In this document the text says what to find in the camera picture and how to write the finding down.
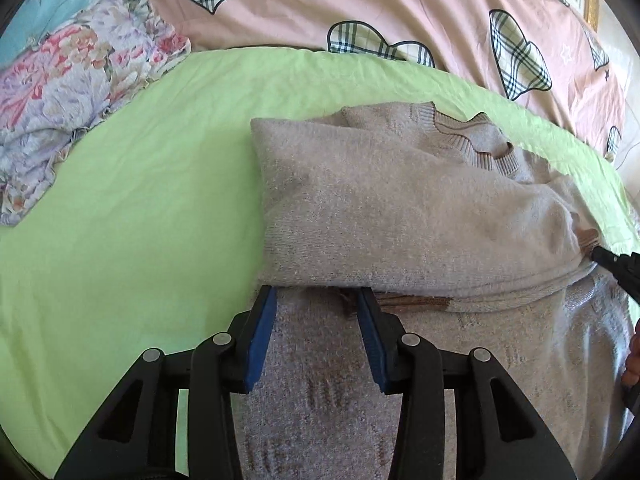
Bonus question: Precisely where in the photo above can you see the grey-beige knit sweater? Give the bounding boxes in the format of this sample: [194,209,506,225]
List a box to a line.
[235,101,638,480]

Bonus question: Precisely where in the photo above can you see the person's right hand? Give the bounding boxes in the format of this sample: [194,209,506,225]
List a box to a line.
[621,319,640,389]

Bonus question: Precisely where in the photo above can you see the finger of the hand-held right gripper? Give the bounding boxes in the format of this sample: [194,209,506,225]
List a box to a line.
[590,246,640,306]

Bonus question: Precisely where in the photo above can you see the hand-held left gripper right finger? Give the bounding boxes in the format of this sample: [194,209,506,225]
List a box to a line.
[356,287,581,480]

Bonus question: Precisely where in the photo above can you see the light blue floral sheet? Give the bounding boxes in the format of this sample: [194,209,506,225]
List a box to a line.
[0,0,156,61]

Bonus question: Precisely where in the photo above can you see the purple floral ruffled cloth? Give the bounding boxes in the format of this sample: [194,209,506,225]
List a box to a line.
[0,0,192,226]

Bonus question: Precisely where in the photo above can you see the light green bed sheet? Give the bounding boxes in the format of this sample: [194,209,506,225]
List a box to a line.
[0,47,640,478]

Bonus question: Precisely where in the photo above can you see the pink quilt with plaid hearts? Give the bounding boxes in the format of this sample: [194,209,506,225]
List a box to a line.
[147,0,631,161]

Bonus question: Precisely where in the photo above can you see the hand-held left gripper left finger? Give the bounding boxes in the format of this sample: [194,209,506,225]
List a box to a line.
[54,285,278,480]

